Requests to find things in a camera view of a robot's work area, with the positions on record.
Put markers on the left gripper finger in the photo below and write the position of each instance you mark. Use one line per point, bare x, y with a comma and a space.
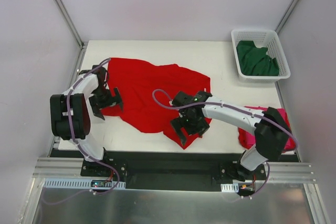
97, 112
117, 98

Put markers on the aluminium rail frame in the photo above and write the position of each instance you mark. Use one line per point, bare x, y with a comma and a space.
290, 196

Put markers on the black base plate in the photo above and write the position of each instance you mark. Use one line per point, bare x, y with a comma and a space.
173, 171

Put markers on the white plastic basket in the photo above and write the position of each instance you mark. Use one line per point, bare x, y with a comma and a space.
262, 38

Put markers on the white cable duct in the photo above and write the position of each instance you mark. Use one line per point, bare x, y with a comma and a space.
82, 184
229, 188

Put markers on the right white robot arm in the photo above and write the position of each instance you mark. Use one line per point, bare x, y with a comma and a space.
268, 127

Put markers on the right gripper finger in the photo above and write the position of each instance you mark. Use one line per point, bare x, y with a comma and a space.
177, 126
202, 129

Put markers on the left white cable duct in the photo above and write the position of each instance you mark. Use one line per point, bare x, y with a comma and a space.
82, 184

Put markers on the folded red t shirt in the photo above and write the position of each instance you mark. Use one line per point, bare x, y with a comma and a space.
241, 137

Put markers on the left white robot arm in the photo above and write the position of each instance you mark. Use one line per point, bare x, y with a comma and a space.
69, 113

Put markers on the green t shirt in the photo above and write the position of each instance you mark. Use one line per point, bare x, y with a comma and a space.
255, 61

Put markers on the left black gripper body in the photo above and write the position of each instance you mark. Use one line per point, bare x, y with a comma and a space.
106, 104

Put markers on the red t shirt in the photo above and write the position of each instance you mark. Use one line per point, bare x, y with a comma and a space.
241, 137
146, 91

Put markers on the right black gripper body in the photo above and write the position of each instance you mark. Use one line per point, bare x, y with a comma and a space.
191, 127

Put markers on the right white cable duct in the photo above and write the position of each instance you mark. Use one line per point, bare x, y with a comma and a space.
229, 188

